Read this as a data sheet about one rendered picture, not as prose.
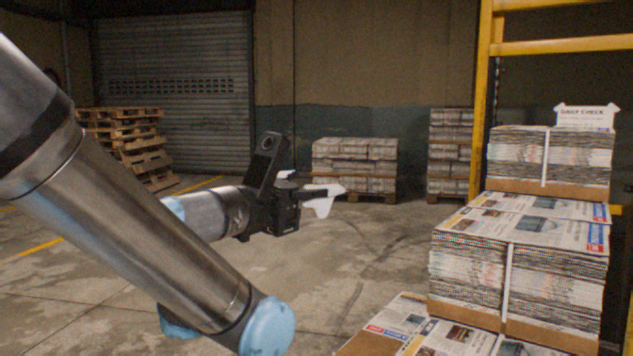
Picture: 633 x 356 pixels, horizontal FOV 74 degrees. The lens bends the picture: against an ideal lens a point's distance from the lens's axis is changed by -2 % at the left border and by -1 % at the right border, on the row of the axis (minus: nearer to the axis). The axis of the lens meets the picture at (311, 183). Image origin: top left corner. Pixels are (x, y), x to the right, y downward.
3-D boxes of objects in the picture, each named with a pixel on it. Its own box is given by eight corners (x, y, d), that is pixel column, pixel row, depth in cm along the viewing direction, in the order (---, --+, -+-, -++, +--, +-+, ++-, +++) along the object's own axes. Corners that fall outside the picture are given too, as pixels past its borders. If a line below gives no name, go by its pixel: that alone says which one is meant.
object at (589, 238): (433, 231, 106) (433, 227, 106) (463, 208, 130) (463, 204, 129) (608, 261, 86) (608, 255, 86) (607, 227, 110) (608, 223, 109)
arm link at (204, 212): (129, 260, 56) (123, 198, 55) (197, 239, 65) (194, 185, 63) (161, 275, 52) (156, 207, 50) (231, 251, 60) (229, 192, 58)
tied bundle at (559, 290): (424, 315, 111) (429, 230, 106) (456, 277, 135) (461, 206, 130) (595, 363, 90) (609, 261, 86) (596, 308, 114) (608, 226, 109)
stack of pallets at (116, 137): (121, 180, 765) (115, 106, 740) (170, 181, 750) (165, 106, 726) (70, 195, 636) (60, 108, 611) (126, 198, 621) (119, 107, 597)
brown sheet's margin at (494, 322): (425, 313, 111) (426, 297, 110) (456, 275, 134) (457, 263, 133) (597, 360, 90) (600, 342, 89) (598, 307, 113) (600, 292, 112)
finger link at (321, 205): (341, 214, 78) (294, 216, 74) (345, 183, 76) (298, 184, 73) (348, 219, 75) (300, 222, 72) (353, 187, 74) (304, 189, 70)
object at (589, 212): (464, 208, 129) (465, 204, 129) (484, 192, 153) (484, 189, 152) (610, 227, 109) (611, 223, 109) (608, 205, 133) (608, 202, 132)
